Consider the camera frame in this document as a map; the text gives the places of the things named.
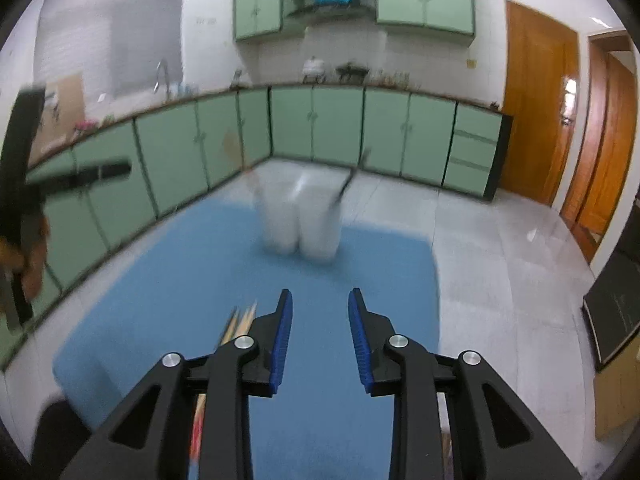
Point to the closed wooden door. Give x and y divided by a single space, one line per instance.
537 100

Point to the black glass front appliance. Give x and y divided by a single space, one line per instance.
615 305

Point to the green base cabinets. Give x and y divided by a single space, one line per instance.
330 125

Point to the wooden chopstick with red end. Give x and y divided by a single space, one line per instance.
244 322
230 324
253 310

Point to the person's left hand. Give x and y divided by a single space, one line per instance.
39 255

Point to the small steel stovetop kettle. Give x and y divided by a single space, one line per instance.
239 78

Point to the red cloth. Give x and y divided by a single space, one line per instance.
86 126

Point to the cardboard box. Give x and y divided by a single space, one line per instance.
617 395

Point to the white plastic utensil holder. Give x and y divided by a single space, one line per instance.
310 220

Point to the blue tablecloth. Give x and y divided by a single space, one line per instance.
175 285

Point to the chrome kitchen faucet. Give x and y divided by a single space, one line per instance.
161 72

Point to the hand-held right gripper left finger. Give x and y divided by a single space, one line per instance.
281 345

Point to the wooden spoon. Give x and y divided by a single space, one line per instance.
234 150

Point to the grey window blind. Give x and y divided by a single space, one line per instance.
125 35

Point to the green wall cabinets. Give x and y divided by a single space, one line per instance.
445 0

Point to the white cooking pot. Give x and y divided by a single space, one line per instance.
313 69

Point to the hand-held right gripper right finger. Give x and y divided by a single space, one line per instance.
360 345

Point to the open wooden door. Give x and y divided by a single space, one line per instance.
605 150

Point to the black plastic spoon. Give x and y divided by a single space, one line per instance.
345 185

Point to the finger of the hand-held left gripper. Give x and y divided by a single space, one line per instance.
95 172

